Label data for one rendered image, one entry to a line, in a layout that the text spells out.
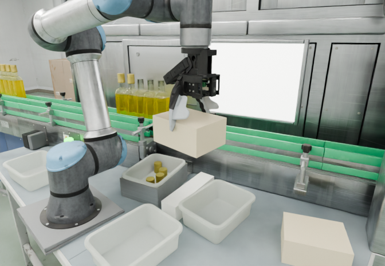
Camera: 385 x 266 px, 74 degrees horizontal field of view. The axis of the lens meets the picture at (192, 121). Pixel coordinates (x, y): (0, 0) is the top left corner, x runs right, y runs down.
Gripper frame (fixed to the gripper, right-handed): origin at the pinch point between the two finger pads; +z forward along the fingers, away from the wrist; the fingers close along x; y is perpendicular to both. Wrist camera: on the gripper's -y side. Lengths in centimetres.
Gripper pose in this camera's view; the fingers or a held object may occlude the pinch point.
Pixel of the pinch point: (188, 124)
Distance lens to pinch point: 69.2
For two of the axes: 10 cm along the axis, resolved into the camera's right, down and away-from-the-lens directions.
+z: -0.1, 9.5, 3.1
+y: 7.4, 2.2, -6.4
